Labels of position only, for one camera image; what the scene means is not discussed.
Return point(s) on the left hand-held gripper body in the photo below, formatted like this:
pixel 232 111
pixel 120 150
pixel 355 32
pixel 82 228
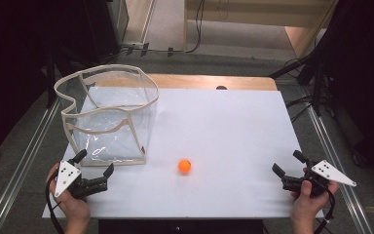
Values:
pixel 66 175

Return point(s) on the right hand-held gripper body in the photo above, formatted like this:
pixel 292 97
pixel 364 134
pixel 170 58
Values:
pixel 329 172

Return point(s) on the transparent plastic bag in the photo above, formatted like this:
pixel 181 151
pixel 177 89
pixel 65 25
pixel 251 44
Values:
pixel 117 149

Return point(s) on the orange ball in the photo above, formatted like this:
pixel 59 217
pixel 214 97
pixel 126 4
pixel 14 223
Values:
pixel 184 166

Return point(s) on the person's left hand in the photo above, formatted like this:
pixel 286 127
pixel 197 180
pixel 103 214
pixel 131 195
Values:
pixel 74 209

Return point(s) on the person's right hand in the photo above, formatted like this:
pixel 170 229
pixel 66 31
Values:
pixel 305 208

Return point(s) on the white board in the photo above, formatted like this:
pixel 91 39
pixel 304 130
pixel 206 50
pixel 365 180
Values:
pixel 224 130

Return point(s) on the black metal stand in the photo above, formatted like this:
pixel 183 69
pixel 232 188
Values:
pixel 289 68
pixel 50 84

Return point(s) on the dark curtain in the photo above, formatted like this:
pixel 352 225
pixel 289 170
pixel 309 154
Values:
pixel 363 81
pixel 9 65

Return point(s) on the light wooden shelf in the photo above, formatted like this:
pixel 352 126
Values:
pixel 302 35

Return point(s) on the wooden table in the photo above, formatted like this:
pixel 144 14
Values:
pixel 191 81

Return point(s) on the metal floor rail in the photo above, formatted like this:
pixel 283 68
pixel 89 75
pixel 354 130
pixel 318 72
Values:
pixel 337 169
pixel 19 169

